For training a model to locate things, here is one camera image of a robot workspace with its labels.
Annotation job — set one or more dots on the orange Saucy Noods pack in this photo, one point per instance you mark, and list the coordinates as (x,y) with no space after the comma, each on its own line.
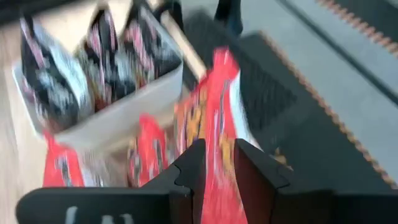
(59,168)
(217,109)
(149,149)

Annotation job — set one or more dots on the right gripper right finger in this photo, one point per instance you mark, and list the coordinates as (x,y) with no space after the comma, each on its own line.
(311,208)

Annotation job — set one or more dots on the black camera stand pole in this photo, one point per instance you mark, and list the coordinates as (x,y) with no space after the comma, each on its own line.
(228,15)

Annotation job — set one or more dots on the hazard-striped black floor mat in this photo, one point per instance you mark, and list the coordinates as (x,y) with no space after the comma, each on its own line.
(379,12)
(311,140)

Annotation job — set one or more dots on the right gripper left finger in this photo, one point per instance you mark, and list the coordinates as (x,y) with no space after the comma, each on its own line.
(124,205)

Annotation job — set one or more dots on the white plastic bin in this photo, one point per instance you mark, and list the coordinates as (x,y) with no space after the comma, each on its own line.
(130,105)

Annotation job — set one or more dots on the black Maruchan noodle pack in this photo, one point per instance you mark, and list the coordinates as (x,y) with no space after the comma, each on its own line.
(149,46)
(49,87)
(105,62)

